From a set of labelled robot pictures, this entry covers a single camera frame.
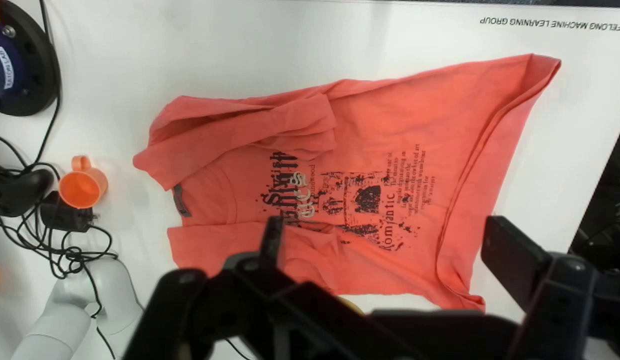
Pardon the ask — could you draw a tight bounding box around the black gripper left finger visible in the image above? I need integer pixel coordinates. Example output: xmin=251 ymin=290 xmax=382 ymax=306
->
xmin=261 ymin=215 xmax=284 ymax=266

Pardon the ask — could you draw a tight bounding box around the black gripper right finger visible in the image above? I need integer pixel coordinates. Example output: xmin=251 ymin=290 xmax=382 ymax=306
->
xmin=480 ymin=215 xmax=553 ymax=309

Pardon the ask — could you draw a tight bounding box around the coral red printed sweatshirt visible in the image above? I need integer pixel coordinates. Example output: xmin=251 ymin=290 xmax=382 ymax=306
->
xmin=135 ymin=54 xmax=560 ymax=309

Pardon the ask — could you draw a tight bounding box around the small orange plastic cup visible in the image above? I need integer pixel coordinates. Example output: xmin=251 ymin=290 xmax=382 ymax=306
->
xmin=58 ymin=156 xmax=108 ymax=210

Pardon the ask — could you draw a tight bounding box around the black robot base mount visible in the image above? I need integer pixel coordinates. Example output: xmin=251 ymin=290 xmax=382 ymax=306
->
xmin=0 ymin=0 xmax=61 ymax=116

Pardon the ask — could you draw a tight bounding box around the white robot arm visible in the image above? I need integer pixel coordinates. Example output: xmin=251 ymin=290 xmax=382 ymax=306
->
xmin=13 ymin=219 xmax=560 ymax=360

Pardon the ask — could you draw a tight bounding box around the black game controller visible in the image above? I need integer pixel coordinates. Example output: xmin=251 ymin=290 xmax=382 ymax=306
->
xmin=0 ymin=166 xmax=55 ymax=215

